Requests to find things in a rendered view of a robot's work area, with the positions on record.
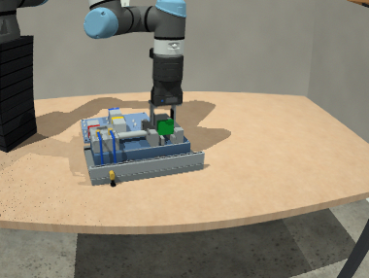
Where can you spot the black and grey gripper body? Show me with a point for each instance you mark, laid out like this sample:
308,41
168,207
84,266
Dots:
167,72

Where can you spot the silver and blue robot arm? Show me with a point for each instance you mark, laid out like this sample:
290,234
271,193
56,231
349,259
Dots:
108,18

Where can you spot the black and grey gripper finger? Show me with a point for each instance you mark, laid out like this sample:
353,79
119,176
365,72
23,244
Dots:
152,113
173,112

